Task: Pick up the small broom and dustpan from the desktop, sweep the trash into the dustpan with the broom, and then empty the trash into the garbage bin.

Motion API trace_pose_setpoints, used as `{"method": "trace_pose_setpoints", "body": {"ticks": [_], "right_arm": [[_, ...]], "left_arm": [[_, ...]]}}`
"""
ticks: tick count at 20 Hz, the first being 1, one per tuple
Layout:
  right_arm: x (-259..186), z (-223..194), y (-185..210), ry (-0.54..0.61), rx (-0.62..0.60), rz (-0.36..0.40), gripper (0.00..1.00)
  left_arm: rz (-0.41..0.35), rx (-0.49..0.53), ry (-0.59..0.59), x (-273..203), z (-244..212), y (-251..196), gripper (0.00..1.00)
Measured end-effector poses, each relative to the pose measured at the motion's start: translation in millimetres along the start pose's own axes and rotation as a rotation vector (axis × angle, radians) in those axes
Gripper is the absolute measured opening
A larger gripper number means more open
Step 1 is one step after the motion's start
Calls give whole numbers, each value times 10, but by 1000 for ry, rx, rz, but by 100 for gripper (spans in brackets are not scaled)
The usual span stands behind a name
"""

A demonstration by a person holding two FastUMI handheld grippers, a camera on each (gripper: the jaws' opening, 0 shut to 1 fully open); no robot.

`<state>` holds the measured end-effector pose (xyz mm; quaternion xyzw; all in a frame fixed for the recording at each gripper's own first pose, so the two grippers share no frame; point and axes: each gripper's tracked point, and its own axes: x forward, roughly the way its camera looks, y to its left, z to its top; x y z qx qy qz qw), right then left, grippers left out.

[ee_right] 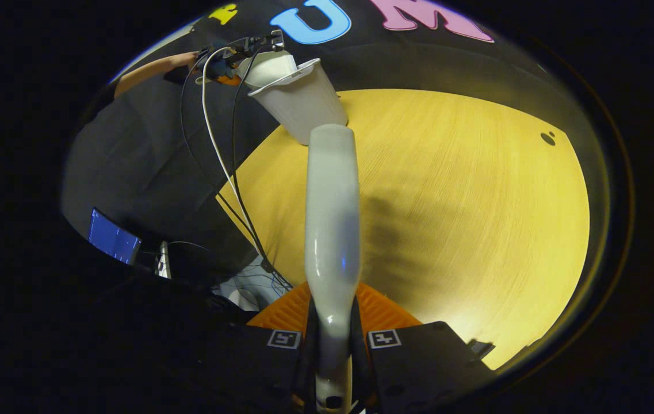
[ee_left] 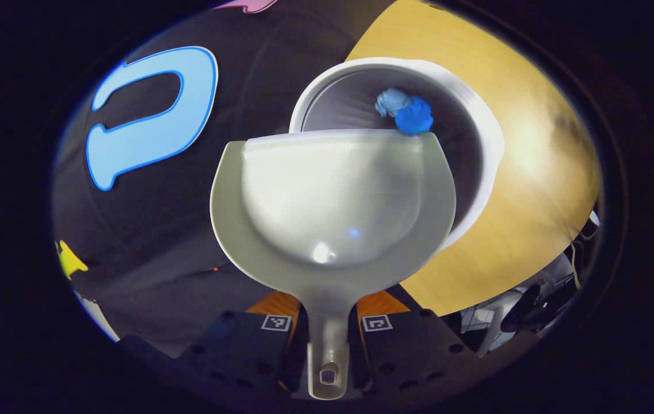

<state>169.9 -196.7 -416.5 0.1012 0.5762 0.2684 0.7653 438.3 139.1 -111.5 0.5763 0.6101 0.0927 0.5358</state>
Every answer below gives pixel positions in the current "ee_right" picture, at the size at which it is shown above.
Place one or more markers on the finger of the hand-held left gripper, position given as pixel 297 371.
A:
pixel 263 41

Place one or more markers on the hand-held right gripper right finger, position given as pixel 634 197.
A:
pixel 419 368

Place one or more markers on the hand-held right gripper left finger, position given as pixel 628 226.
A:
pixel 257 368

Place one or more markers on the white ribbed garbage bin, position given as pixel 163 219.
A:
pixel 303 103

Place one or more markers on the small grey broom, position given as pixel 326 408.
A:
pixel 331 201

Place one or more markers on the blue laptop screen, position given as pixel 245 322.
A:
pixel 114 238

